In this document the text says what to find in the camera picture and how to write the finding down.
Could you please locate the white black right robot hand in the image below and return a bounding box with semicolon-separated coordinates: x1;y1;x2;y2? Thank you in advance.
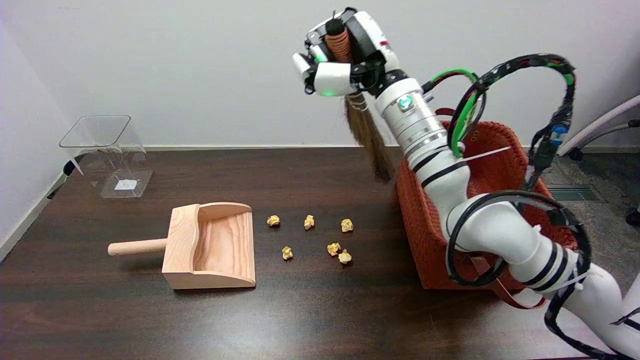
292;7;401;97

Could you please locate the brown hand broom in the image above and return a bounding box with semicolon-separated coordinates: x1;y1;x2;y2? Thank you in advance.
324;11;397;184

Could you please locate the wooden dustpan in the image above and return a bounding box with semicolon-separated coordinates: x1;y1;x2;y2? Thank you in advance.
107;202;257;291

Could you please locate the red woven basket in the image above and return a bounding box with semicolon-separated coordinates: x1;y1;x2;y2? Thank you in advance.
395;107;583;311

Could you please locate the clear plastic container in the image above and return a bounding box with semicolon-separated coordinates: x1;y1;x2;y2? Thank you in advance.
59;115;154;199

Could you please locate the grey office chair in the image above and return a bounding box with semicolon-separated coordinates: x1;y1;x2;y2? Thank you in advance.
556;95;640;227

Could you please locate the floor vent grille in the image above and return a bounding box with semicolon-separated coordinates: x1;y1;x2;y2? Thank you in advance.
545;184;604;202

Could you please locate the green cable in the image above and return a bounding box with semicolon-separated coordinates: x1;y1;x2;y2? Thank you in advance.
422;68;487;159

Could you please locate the white cable tie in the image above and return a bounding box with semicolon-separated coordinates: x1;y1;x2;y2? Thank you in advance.
460;146;512;163

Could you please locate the black wrapped cable blue plug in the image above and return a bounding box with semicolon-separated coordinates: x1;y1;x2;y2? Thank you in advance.
446;53;577;191

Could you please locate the black cable ring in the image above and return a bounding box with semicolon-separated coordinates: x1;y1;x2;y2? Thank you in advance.
445;190;593;288

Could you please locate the black bracket beside table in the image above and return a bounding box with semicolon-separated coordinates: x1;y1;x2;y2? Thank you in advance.
46;157;86;201

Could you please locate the black taped cable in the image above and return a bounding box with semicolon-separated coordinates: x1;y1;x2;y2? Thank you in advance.
544;286;640;360

